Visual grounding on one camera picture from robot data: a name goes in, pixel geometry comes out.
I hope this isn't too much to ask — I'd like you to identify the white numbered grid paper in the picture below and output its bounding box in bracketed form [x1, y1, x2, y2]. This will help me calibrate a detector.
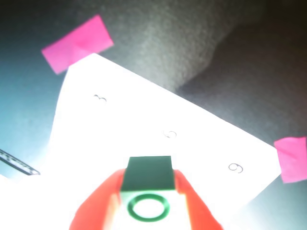
[47, 53, 282, 216]

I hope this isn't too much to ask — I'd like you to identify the pink tape strip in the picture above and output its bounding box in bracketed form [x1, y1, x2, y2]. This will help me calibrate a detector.
[41, 14, 115, 75]
[273, 136, 307, 184]

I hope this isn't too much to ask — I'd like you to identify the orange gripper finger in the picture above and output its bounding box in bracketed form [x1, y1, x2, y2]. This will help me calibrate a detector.
[174, 169, 225, 230]
[69, 168, 127, 230]

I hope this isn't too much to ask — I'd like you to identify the green cube with ring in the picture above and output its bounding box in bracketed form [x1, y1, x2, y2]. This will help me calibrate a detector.
[119, 155, 179, 230]

